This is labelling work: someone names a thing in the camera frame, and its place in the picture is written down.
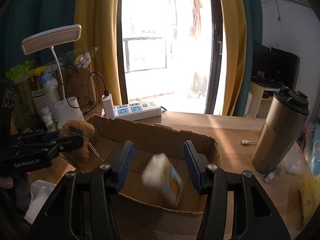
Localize brown plush toy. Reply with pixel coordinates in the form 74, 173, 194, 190
59, 119, 95, 166

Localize white paper towel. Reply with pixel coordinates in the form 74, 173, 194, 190
24, 180, 56, 224

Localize tissue pack with cartoon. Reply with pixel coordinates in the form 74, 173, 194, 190
141, 153, 183, 206

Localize left hand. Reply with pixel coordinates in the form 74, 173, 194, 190
0, 172, 30, 189

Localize white desk lamp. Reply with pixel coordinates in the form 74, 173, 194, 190
21, 24, 84, 129

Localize white perforated basket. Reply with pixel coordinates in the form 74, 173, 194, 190
33, 88, 60, 122

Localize brown cardboard box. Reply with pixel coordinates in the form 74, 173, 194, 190
60, 113, 221, 215

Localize brown paper bag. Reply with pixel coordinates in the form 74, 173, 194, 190
61, 66, 97, 108

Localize white USB charger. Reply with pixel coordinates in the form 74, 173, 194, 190
101, 94, 114, 118

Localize white power strip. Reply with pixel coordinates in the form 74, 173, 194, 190
111, 101, 162, 121

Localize green snack bag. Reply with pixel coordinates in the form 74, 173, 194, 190
5, 60, 34, 84

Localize clear plastic bag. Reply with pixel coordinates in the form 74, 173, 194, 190
277, 147, 303, 175

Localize plush toys in bag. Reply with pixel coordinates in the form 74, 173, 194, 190
74, 52, 92, 69

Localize white TV stand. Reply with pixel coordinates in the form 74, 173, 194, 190
244, 82, 277, 119

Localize yellow tissue pack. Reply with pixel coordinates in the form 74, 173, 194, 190
299, 174, 319, 226

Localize steel travel mug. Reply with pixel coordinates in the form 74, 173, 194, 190
252, 87, 309, 174

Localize teal curtain left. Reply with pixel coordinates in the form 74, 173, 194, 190
1, 0, 75, 72

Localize teal curtain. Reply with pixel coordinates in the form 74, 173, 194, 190
233, 0, 263, 116
1, 0, 75, 72

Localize yellow curtain left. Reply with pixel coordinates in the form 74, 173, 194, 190
74, 0, 121, 105

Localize yellow curtain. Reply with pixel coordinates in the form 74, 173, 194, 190
220, 0, 247, 115
74, 0, 121, 105

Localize yellow curtain right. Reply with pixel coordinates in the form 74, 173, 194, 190
220, 0, 247, 115

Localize teal curtain right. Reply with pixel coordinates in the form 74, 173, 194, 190
233, 0, 263, 116

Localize white USB cable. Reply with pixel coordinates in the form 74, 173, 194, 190
240, 139, 277, 184

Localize black charger cable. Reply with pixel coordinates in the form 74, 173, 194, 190
56, 65, 110, 116

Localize black window frame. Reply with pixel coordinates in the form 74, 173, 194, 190
118, 0, 222, 114

